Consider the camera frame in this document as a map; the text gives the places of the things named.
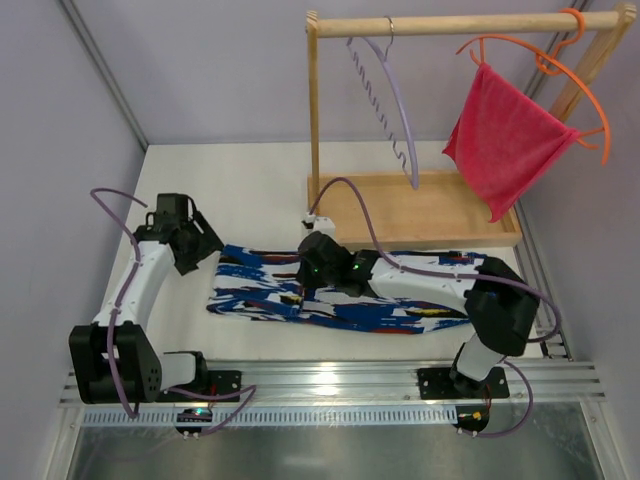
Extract blue patterned trousers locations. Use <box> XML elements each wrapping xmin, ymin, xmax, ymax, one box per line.
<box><xmin>206</xmin><ymin>245</ymin><xmax>469</xmax><ymax>335</ymax></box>

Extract lilac clothes hanger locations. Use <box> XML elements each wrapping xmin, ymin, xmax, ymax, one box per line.
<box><xmin>346</xmin><ymin>16</ymin><xmax>420</xmax><ymax>190</ymax></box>

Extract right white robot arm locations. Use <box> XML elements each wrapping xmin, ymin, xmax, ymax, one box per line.
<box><xmin>298</xmin><ymin>231</ymin><xmax>540</xmax><ymax>398</ymax></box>

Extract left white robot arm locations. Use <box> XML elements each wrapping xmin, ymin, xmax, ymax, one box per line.
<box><xmin>69</xmin><ymin>193</ymin><xmax>224</xmax><ymax>415</ymax></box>

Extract orange clothes hanger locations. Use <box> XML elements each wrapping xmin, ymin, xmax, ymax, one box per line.
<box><xmin>458</xmin><ymin>3</ymin><xmax>636</xmax><ymax>164</ymax></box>

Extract wooden clothes rack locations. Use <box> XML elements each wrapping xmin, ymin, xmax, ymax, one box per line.
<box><xmin>304</xmin><ymin>1</ymin><xmax>637</xmax><ymax>254</ymax></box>

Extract pink cloth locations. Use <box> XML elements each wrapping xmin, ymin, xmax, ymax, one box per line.
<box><xmin>443</xmin><ymin>63</ymin><xmax>579</xmax><ymax>223</ymax></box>

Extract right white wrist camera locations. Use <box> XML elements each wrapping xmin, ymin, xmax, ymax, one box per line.
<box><xmin>301</xmin><ymin>213</ymin><xmax>336</xmax><ymax>239</ymax></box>

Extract aluminium mounting rail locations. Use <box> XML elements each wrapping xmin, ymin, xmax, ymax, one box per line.
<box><xmin>58</xmin><ymin>358</ymin><xmax>606</xmax><ymax>407</ymax></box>

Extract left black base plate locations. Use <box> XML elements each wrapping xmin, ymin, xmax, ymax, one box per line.
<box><xmin>156</xmin><ymin>370</ymin><xmax>242</xmax><ymax>403</ymax></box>

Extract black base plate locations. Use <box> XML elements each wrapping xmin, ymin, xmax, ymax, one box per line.
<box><xmin>416</xmin><ymin>367</ymin><xmax>510</xmax><ymax>400</ymax></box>
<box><xmin>156</xmin><ymin>370</ymin><xmax>242</xmax><ymax>403</ymax></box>

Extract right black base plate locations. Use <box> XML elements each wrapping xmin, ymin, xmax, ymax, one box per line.
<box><xmin>416</xmin><ymin>367</ymin><xmax>510</xmax><ymax>400</ymax></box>

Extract slotted cable duct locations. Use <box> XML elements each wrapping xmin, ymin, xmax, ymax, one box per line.
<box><xmin>82</xmin><ymin>405</ymin><xmax>458</xmax><ymax>428</ymax></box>

